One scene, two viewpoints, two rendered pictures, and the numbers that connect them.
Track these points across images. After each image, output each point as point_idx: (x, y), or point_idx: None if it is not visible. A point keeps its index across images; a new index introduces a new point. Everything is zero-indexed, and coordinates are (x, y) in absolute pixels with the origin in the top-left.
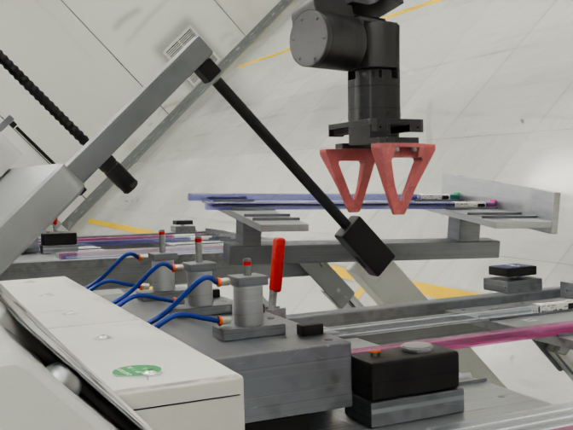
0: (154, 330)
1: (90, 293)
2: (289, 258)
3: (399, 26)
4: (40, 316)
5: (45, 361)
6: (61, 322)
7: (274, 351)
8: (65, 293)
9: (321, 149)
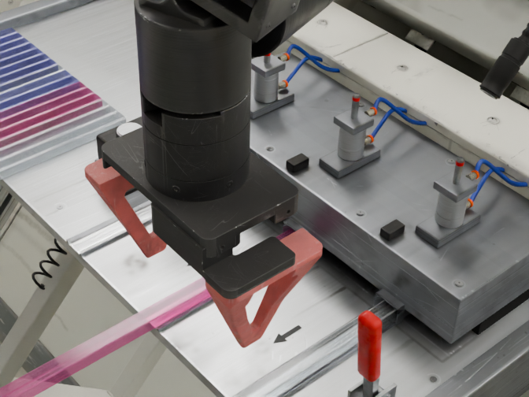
0: (301, 35)
1: (455, 128)
2: None
3: (134, 3)
4: (416, 58)
5: None
6: (385, 49)
7: None
8: (482, 126)
9: (314, 237)
